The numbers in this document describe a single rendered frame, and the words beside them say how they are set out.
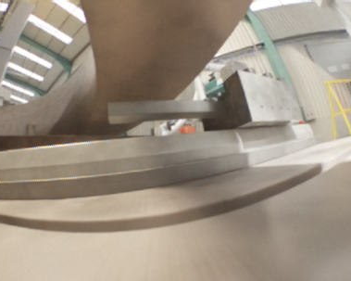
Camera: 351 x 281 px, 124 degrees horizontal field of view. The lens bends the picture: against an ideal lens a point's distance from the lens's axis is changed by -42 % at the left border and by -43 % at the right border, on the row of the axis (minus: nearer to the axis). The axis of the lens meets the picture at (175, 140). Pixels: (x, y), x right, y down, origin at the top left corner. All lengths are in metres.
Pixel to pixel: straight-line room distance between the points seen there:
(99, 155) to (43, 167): 0.18
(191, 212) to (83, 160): 0.36
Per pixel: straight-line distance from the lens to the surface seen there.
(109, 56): 0.76
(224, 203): 0.19
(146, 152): 0.48
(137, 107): 0.56
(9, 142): 1.35
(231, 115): 0.68
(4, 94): 4.90
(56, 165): 0.50
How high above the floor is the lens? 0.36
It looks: 9 degrees up
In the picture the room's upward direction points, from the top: 9 degrees counter-clockwise
